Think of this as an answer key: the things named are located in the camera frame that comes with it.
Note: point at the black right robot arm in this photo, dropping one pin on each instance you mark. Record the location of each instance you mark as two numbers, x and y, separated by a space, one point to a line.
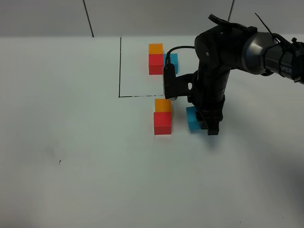
229 46

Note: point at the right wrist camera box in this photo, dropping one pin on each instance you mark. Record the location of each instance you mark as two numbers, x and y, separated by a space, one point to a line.
176 86

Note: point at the orange template cube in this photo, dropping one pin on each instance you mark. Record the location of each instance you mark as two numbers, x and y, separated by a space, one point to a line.
155 49

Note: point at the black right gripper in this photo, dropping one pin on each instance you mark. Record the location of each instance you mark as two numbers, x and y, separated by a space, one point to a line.
208 97

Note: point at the blue template cube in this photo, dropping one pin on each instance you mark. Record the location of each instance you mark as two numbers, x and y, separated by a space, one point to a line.
174 60

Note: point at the red template cube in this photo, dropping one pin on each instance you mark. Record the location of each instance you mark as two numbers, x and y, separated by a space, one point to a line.
156 64

